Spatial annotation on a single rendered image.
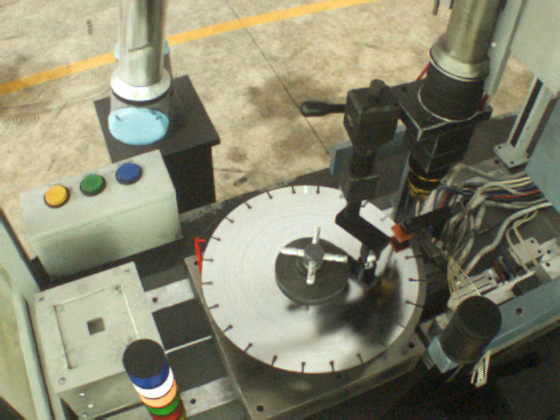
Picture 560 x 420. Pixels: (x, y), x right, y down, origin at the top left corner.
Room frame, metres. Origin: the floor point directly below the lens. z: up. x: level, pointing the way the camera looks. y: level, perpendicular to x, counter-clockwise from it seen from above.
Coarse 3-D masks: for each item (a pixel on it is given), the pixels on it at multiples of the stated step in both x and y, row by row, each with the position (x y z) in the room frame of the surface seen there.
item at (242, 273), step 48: (288, 192) 0.62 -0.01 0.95; (336, 192) 0.62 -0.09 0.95; (240, 240) 0.52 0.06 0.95; (288, 240) 0.52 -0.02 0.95; (336, 240) 0.53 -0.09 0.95; (240, 288) 0.43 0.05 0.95; (384, 288) 0.44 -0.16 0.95; (240, 336) 0.35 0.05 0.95; (288, 336) 0.36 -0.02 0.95; (336, 336) 0.36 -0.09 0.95; (384, 336) 0.36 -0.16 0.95
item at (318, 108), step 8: (304, 104) 0.54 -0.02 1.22; (312, 104) 0.54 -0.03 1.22; (320, 104) 0.54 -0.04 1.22; (328, 104) 0.55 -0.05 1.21; (336, 104) 0.55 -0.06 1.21; (344, 104) 0.56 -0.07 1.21; (304, 112) 0.53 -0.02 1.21; (312, 112) 0.53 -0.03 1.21; (320, 112) 0.53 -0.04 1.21; (328, 112) 0.54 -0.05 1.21; (336, 112) 0.54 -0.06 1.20
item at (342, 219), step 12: (348, 120) 0.52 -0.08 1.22; (348, 204) 0.52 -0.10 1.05; (360, 204) 0.52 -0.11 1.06; (336, 216) 0.53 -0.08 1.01; (348, 216) 0.51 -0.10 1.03; (360, 216) 0.53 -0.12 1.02; (348, 228) 0.51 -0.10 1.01; (360, 228) 0.50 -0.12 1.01; (372, 228) 0.51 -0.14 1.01; (360, 240) 0.49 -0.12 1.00; (372, 240) 0.48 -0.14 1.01; (384, 240) 0.49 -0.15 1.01; (360, 252) 0.50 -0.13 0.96
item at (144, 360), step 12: (132, 348) 0.24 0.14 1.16; (144, 348) 0.24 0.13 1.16; (156, 348) 0.24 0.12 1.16; (132, 360) 0.22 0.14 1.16; (144, 360) 0.22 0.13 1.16; (156, 360) 0.22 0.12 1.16; (132, 372) 0.21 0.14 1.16; (144, 372) 0.21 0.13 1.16; (156, 372) 0.21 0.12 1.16; (168, 372) 0.22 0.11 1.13; (144, 384) 0.20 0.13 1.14; (156, 384) 0.21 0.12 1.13
